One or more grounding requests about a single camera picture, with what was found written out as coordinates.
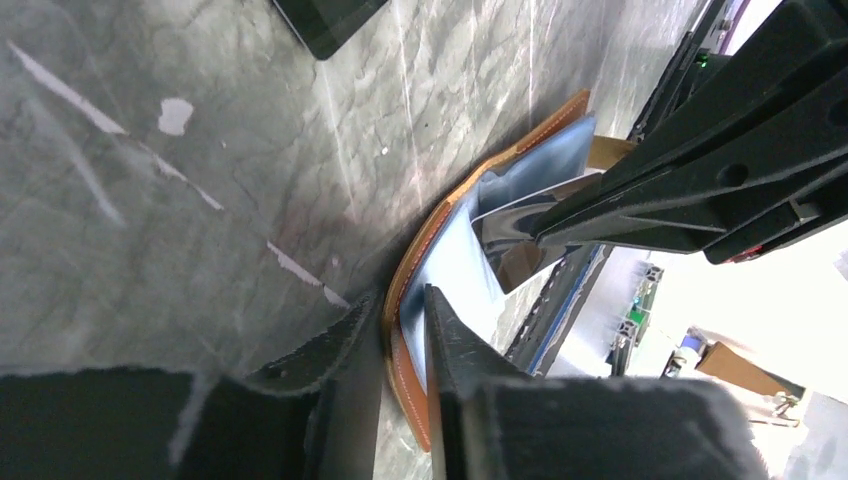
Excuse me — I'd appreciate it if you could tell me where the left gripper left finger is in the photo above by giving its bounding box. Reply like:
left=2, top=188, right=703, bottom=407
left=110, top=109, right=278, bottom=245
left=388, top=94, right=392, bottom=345
left=1, top=292, right=382, bottom=479

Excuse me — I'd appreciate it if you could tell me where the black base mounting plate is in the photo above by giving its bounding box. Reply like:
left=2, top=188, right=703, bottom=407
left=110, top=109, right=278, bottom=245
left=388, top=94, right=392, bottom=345
left=505, top=245, right=611, bottom=377

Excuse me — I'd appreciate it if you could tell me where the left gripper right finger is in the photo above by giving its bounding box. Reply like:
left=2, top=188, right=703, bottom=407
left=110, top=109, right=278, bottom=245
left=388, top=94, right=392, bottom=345
left=424, top=286, right=767, bottom=479

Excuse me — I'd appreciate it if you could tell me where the single black card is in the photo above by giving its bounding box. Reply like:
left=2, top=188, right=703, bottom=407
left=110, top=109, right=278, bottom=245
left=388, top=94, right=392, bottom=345
left=472, top=172, right=601, bottom=294

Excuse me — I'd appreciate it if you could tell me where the brown leather card holder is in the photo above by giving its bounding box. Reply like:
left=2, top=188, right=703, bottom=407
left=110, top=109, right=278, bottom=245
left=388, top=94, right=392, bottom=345
left=381, top=89, right=635, bottom=452

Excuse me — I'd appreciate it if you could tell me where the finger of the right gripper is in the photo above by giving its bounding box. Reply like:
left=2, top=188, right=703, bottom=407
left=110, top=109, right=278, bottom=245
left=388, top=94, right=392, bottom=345
left=534, top=86, right=847, bottom=264
left=599, top=1, right=847, bottom=199

